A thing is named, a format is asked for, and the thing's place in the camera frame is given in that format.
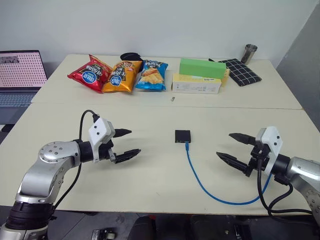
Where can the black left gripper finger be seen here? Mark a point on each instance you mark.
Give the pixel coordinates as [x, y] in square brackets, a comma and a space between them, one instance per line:
[123, 132]
[127, 154]

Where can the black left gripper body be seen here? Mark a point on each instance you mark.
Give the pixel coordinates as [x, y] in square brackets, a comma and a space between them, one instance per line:
[106, 152]

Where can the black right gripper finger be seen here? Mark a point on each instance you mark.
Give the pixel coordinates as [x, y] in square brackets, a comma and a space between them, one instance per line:
[231, 160]
[242, 138]

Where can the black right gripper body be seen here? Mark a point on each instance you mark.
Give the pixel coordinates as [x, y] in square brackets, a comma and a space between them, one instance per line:
[257, 156]

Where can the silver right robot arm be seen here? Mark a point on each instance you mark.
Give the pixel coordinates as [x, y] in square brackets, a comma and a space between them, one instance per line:
[297, 172]

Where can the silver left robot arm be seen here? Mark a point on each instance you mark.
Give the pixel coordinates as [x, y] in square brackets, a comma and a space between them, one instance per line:
[45, 170]

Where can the small black box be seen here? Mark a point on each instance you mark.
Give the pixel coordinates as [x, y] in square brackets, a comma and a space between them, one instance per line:
[183, 136]

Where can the orange chip bag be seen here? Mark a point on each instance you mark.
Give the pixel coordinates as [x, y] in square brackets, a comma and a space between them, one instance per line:
[121, 78]

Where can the blue chip bag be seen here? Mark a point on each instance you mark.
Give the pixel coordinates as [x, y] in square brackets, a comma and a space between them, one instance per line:
[151, 75]

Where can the black white checked pouch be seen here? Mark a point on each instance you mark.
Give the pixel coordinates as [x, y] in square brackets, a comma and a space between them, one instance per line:
[241, 72]

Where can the red chip bag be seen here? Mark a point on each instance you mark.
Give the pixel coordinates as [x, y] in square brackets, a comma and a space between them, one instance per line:
[90, 75]

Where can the pale yellow printed box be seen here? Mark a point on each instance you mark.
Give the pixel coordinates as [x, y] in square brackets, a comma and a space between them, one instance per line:
[196, 85]

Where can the dark rounded shape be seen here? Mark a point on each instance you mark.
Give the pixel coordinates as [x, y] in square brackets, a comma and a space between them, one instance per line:
[142, 228]

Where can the black round object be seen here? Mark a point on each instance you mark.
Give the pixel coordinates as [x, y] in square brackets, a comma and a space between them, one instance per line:
[130, 56]

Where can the green rectangular box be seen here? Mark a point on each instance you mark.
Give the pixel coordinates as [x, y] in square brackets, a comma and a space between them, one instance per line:
[202, 68]

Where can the black device with white parts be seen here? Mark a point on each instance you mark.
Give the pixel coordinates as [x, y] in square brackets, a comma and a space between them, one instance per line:
[103, 234]

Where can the stainless steel cup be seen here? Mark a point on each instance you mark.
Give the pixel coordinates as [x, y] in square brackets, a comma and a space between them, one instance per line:
[248, 53]

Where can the grey open laptop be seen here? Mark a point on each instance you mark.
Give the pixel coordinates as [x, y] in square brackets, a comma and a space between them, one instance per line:
[20, 72]

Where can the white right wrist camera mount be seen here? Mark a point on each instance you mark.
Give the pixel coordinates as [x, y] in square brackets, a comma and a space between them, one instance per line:
[273, 141]

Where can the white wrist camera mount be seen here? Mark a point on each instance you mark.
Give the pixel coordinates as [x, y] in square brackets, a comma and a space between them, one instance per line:
[273, 141]
[98, 130]

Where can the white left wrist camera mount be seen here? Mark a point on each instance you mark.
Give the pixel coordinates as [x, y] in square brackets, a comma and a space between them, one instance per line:
[98, 130]

